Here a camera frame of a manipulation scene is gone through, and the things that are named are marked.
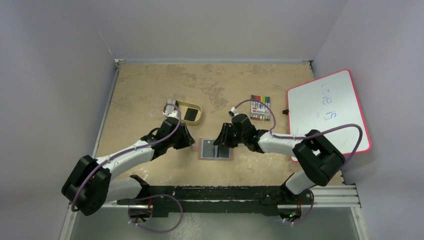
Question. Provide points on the pack of coloured markers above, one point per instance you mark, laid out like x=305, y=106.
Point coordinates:
x=258, y=109

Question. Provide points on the aluminium frame rail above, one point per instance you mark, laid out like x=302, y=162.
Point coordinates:
x=332, y=196

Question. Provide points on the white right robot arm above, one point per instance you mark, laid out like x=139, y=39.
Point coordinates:
x=319, y=159

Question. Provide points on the beige oval plastic tray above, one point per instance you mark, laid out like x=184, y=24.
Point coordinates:
x=190, y=113

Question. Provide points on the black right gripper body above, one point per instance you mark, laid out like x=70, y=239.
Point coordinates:
x=227, y=135

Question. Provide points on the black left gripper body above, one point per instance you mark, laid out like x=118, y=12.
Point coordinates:
x=181, y=141

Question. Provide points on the pink leather card holder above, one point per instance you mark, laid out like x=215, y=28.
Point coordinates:
x=196, y=147

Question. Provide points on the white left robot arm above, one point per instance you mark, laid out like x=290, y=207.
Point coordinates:
x=88, y=184

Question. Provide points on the black credit card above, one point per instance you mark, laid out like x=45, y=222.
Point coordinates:
x=223, y=152
x=208, y=149

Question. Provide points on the pink framed whiteboard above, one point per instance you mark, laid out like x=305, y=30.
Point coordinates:
x=326, y=103

